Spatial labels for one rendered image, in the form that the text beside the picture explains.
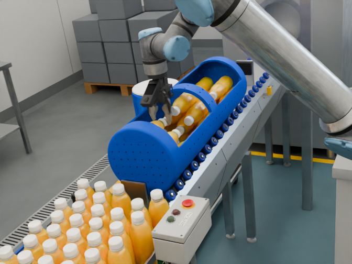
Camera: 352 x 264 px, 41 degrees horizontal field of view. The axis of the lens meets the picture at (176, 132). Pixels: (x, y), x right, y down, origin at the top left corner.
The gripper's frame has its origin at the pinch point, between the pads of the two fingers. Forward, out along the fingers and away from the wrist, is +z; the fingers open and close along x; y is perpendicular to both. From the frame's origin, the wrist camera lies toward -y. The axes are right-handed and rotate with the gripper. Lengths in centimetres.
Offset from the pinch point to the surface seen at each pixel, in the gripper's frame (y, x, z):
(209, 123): 13.8, -14.9, 5.8
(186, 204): -44, -30, 5
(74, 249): -71, -8, 6
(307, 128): 119, -34, 56
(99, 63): 304, 250, 75
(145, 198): -28.5, -5.0, 17.1
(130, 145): -21.5, 1.7, -0.4
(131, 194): -28.5, 0.5, 16.2
